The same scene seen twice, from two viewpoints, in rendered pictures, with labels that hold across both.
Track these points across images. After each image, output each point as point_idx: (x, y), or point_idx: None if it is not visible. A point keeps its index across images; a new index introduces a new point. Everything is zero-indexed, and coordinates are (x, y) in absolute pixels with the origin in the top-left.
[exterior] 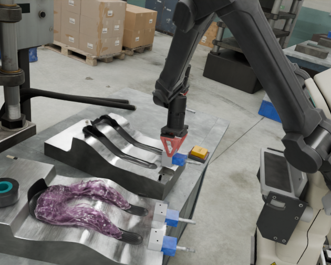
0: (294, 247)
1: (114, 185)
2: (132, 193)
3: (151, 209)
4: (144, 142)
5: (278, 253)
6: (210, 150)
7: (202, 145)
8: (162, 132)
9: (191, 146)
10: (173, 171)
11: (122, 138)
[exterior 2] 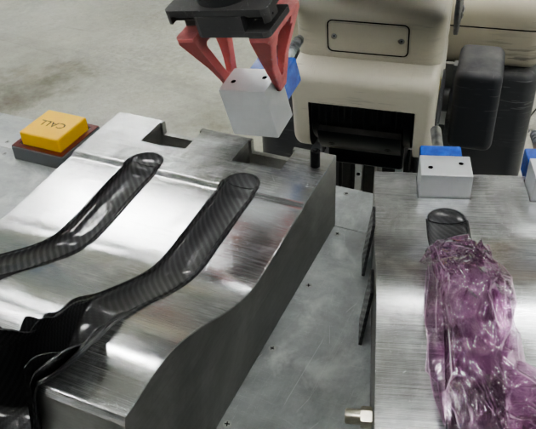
0: (448, 16)
1: (392, 262)
2: (298, 290)
3: (424, 203)
4: (58, 215)
5: (437, 54)
6: (18, 123)
7: None
8: (271, 16)
9: None
10: (251, 145)
11: (57, 265)
